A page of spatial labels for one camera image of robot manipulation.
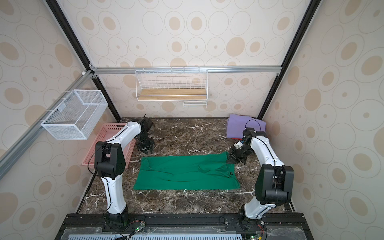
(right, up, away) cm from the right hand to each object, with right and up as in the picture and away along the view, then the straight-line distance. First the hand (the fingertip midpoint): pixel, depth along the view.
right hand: (226, 161), depth 83 cm
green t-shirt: (-17, -8, +8) cm, 20 cm away
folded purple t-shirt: (+13, +22, +29) cm, 39 cm away
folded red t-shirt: (+12, +12, +24) cm, 29 cm away
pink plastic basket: (-83, +15, +25) cm, 88 cm away
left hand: (-43, +5, +9) cm, 44 cm away
